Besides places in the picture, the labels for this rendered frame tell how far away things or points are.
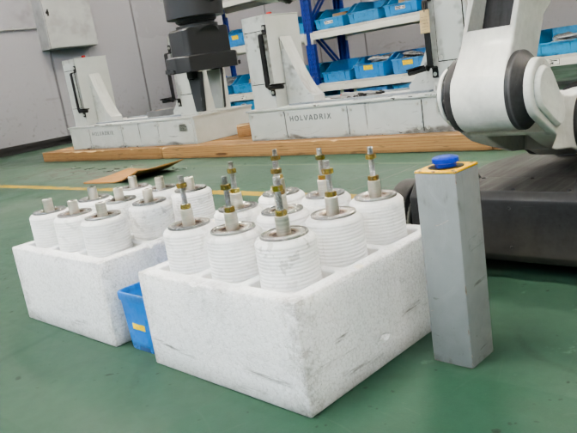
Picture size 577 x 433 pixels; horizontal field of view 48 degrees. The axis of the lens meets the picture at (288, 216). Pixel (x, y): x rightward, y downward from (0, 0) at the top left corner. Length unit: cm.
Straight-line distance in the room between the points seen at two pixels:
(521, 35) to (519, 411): 67
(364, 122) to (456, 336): 246
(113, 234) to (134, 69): 723
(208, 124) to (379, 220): 340
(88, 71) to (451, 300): 482
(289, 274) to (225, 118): 365
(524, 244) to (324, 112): 235
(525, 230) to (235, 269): 61
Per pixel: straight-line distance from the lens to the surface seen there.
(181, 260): 113
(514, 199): 135
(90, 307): 141
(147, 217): 143
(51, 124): 789
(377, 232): 112
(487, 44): 128
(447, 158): 99
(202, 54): 101
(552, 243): 135
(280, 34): 397
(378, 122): 338
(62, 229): 148
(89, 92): 560
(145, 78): 863
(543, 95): 124
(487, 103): 123
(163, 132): 464
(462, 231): 99
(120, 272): 135
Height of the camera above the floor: 50
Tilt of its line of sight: 13 degrees down
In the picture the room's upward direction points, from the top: 9 degrees counter-clockwise
